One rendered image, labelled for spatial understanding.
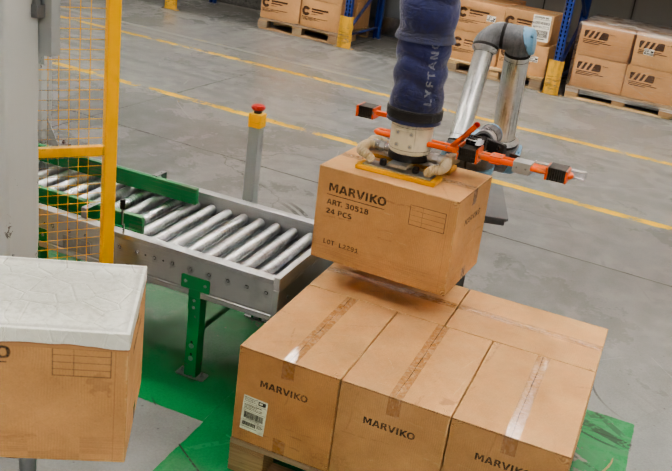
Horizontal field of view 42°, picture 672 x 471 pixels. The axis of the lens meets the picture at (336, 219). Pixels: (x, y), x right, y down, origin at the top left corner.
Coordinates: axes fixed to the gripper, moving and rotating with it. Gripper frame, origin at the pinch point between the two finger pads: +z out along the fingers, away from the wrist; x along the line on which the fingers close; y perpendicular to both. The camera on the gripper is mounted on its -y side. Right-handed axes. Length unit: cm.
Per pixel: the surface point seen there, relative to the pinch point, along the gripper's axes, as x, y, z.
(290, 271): -60, 61, 27
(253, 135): -31, 120, -46
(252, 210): -63, 109, -29
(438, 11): 52, 22, 9
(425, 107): 15.7, 21.4, 7.8
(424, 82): 25.2, 23.3, 8.1
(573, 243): -119, -27, -249
